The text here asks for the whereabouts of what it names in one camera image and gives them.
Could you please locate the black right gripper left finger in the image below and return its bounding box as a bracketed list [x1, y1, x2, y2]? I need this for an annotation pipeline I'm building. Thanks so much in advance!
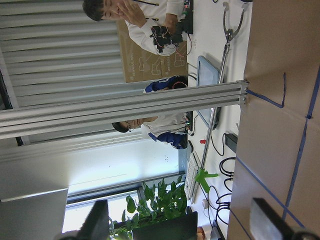
[77, 200, 109, 240]

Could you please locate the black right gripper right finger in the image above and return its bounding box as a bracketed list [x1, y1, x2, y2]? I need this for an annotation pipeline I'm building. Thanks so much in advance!
[249, 198, 297, 240]

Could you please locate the green potted plant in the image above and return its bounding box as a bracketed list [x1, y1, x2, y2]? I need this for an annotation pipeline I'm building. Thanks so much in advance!
[108, 175, 187, 240]

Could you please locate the black monitor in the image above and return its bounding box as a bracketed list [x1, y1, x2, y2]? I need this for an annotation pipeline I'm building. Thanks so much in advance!
[132, 211, 198, 240]

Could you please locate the white keyboard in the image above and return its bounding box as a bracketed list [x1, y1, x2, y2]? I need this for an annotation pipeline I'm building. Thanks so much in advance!
[184, 151, 201, 204]

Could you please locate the black power adapter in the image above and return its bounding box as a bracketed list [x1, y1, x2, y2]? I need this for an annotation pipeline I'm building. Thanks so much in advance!
[224, 133, 238, 153]

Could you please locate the person with glasses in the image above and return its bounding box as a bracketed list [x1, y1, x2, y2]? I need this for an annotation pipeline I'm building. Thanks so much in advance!
[112, 75, 193, 150]

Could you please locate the cardboard box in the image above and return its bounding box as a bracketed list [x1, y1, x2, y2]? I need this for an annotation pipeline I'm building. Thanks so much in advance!
[116, 20, 188, 83]

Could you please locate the blue teach pendant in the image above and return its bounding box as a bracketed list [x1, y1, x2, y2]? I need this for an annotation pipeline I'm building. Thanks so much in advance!
[196, 55, 222, 130]

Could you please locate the person in white hoodie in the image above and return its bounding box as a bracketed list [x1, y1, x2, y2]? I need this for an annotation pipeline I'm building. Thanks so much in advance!
[82, 0, 184, 56]

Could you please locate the green-handled reacher grabber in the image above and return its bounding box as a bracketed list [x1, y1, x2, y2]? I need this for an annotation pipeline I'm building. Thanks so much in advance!
[194, 1, 250, 193]

